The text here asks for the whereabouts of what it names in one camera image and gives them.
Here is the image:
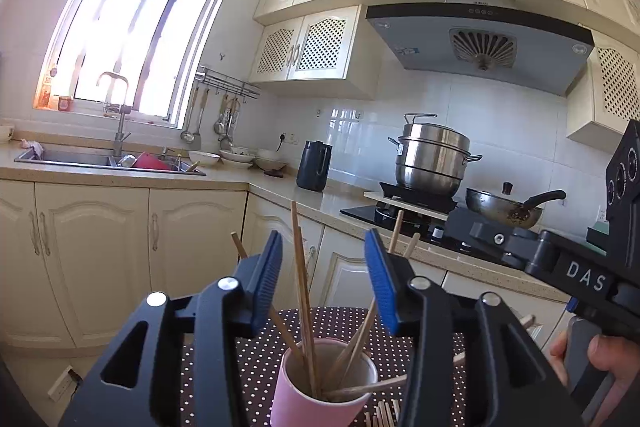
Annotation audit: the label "steel wok with black handle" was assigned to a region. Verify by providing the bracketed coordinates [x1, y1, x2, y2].
[465, 182, 567, 229]

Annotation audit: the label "brown polka dot tablecloth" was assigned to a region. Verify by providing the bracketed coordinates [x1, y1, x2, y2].
[180, 306, 468, 427]

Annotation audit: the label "hanging metal ladle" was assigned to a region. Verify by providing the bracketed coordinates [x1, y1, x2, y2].
[181, 87, 197, 142]

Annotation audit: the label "cream lower cabinets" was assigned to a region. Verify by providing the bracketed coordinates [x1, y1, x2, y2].
[0, 179, 571, 353]

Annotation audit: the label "wide cream lattice door cabinet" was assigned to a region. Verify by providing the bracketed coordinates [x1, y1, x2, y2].
[248, 5, 376, 100]

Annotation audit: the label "white power strip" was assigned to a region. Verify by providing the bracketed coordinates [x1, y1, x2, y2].
[47, 366, 83, 400]

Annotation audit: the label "stainless steel sink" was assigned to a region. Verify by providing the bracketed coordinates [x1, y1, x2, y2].
[14, 146, 207, 176]

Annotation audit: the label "metal utensil rail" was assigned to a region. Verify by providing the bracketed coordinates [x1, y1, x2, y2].
[196, 66, 262, 100]

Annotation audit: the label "hanging metal spoon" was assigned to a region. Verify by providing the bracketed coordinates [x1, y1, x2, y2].
[222, 97, 241, 148]

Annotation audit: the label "bunch of wooden chopsticks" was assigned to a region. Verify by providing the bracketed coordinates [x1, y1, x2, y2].
[230, 201, 536, 403]

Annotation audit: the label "grey range hood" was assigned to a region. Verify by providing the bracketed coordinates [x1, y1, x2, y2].
[365, 0, 596, 96]

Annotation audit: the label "black glass gas cooktop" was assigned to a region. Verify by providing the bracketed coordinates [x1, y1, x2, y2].
[340, 204, 481, 253]

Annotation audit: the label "red board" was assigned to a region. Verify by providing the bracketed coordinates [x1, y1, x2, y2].
[134, 151, 173, 171]

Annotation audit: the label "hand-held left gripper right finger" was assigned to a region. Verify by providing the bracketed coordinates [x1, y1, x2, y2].
[364, 228, 583, 427]

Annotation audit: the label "stainless steel steamer pot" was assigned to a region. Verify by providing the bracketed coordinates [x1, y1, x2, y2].
[388, 112, 483, 198]

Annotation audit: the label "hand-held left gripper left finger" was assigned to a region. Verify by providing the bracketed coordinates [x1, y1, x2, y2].
[60, 230, 283, 427]

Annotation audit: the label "black portable gas stove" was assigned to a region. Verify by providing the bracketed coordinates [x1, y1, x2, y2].
[378, 181, 458, 212]

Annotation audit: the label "pink cup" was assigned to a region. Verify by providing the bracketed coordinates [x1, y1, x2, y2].
[270, 339, 379, 427]

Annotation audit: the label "steel sink faucet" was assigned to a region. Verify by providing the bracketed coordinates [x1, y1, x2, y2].
[96, 72, 133, 158]

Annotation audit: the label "orange bottle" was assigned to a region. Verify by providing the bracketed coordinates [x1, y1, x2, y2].
[39, 67, 56, 110]

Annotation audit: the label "black kettle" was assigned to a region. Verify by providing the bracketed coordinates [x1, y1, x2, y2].
[296, 140, 333, 192]

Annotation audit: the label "barred kitchen window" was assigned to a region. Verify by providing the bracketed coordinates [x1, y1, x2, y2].
[32, 0, 241, 130]

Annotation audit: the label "person's right hand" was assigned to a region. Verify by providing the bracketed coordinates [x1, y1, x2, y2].
[549, 332, 640, 408]

